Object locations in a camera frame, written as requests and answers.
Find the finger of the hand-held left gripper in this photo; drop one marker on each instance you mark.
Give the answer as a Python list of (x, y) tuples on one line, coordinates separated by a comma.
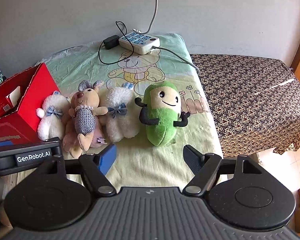
[(1, 144)]

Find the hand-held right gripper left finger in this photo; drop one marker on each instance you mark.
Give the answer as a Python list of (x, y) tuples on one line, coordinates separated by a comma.
[(107, 159)]

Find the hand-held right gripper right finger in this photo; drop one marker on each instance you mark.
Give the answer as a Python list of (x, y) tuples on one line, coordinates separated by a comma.
[(192, 161)]

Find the large white plush rabbit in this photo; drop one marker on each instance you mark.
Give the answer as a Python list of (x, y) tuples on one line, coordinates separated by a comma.
[(120, 127)]

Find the green pea pod plush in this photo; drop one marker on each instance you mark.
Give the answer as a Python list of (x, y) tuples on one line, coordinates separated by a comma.
[(162, 120)]

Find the white power strip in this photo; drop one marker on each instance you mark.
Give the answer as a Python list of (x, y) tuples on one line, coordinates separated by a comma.
[(137, 42)]

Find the tan plush rabbit blue dress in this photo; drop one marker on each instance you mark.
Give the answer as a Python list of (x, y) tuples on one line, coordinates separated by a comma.
[(84, 116)]

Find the green bear print cloth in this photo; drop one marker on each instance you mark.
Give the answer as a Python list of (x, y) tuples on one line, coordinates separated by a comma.
[(145, 165)]

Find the brown floral cloth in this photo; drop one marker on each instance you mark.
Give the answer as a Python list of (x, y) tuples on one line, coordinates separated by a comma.
[(252, 100)]

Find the pink plush bear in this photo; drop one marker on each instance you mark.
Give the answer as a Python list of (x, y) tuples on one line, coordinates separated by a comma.
[(71, 140)]

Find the small red carton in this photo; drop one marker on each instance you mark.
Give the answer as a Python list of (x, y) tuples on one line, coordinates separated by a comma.
[(0, 105)]

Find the red cardboard box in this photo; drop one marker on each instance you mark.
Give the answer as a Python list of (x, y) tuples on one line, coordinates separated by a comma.
[(32, 105)]

